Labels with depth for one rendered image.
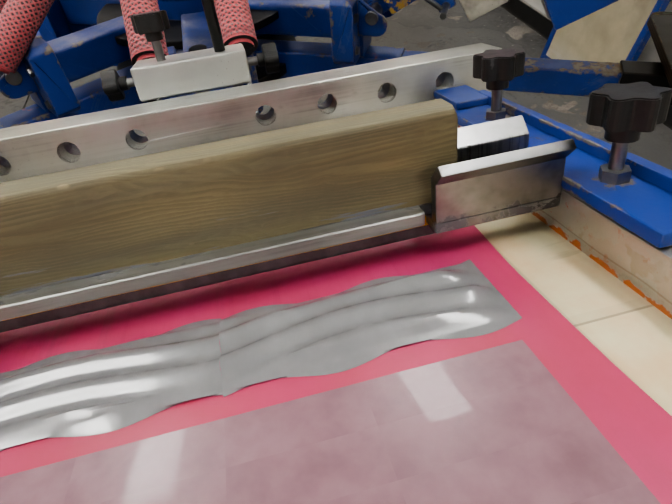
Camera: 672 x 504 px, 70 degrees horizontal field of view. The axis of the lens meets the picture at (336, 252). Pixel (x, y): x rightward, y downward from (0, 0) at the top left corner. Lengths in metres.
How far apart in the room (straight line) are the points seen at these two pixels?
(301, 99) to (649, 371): 0.40
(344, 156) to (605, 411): 0.20
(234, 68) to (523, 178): 0.35
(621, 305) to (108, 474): 0.30
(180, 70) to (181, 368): 0.37
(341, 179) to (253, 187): 0.06
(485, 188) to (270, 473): 0.23
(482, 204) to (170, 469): 0.25
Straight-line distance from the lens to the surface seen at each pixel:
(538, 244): 0.38
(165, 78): 0.59
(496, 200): 0.36
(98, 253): 0.34
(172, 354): 0.31
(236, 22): 0.74
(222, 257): 0.32
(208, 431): 0.27
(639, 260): 0.34
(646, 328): 0.32
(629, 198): 0.35
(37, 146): 0.58
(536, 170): 0.36
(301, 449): 0.25
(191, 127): 0.54
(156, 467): 0.27
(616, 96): 0.35
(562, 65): 1.02
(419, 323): 0.29
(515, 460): 0.24
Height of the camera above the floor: 1.35
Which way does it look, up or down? 46 degrees down
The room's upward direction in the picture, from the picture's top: 5 degrees counter-clockwise
